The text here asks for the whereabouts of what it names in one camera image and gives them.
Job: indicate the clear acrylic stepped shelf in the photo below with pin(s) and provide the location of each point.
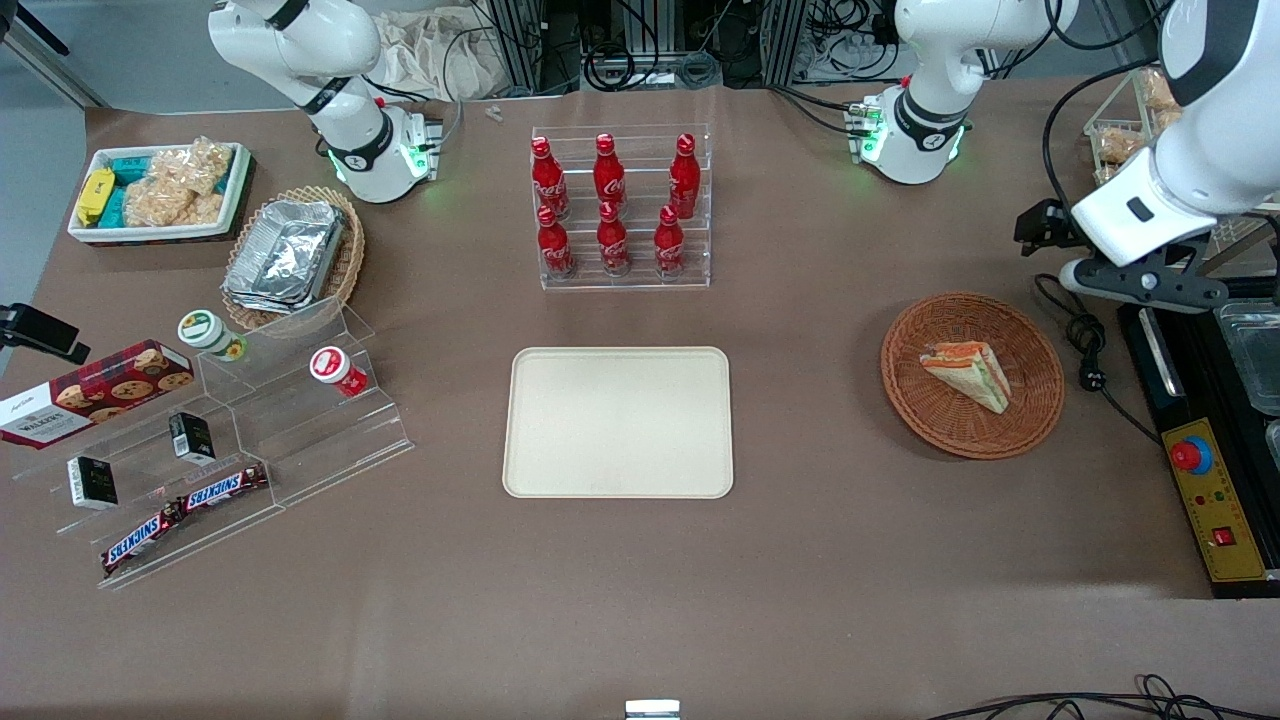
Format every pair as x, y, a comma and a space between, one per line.
300, 430

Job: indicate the small black white box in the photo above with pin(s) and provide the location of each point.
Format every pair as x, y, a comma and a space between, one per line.
191, 437
93, 483

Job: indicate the red lid white cup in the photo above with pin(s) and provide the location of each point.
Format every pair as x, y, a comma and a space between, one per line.
333, 367

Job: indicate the foil trays in basket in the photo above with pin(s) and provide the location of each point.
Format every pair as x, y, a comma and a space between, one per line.
350, 255

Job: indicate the clear bag rice crackers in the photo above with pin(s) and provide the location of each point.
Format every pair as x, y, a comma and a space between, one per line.
195, 165
160, 203

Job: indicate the wrapped bread bun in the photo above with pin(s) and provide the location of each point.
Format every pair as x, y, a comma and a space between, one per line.
1118, 148
1160, 92

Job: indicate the clear acrylic bottle rack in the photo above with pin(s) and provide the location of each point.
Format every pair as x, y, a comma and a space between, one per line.
690, 265

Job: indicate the black clamp mount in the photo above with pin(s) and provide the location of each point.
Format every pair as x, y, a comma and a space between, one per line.
40, 333

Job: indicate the clear acrylic bread rack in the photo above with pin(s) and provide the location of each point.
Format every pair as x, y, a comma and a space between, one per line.
1120, 135

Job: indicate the green lid white cup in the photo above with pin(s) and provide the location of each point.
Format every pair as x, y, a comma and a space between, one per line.
203, 331

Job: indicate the round brown wicker basket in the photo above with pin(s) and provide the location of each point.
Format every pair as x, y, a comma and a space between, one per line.
950, 420

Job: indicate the red tartan cookie box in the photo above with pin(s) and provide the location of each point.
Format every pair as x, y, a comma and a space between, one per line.
90, 395

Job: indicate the triangular sandwich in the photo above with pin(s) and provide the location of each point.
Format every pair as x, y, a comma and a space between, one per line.
975, 375

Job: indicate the cream rectangular tray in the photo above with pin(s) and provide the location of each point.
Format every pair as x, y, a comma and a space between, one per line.
618, 422

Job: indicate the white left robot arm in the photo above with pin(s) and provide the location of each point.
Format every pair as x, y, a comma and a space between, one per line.
1220, 150

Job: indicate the clear plastic container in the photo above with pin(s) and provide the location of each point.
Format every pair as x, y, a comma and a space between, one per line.
1255, 355

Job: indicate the black control box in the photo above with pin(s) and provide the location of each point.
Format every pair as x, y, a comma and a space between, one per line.
1190, 380

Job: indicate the white crumpled cloth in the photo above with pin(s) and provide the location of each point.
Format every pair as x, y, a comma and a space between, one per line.
430, 55

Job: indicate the red emergency stop button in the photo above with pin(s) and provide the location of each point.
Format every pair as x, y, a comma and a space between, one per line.
1190, 455

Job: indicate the red cola bottle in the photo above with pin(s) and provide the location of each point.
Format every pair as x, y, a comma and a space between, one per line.
549, 185
613, 245
609, 175
555, 245
684, 180
669, 245

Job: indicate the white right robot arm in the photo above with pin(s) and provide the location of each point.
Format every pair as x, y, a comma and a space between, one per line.
345, 130

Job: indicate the stacked aluminium foil containers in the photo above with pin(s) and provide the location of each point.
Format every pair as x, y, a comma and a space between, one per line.
285, 255

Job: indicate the teal snack pack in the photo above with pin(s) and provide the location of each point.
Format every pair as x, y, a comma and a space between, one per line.
113, 208
128, 167

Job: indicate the yellow snack pack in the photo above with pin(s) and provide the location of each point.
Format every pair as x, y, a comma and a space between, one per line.
95, 197

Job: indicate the white rectangular snack bin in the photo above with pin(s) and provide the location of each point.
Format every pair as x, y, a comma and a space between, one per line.
235, 195

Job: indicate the Snickers chocolate bar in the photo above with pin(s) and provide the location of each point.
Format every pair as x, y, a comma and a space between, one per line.
225, 487
140, 538

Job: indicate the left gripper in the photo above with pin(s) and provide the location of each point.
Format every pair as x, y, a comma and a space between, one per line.
1052, 228

